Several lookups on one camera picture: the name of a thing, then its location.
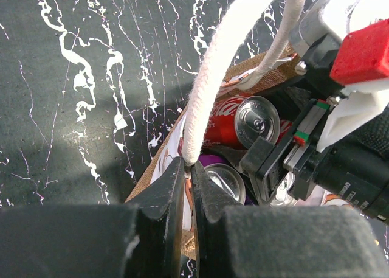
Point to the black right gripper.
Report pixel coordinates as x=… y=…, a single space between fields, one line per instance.
x=354 y=169

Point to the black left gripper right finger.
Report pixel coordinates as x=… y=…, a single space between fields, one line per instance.
x=252 y=241

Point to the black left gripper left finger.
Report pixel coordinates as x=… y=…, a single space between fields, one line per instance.
x=140 y=238

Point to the red cola can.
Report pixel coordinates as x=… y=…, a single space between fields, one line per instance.
x=238 y=121
x=284 y=127

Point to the printed canvas tote bag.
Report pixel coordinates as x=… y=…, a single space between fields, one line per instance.
x=217 y=78

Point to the purple soda can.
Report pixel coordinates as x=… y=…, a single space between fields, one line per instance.
x=225 y=176
x=282 y=198

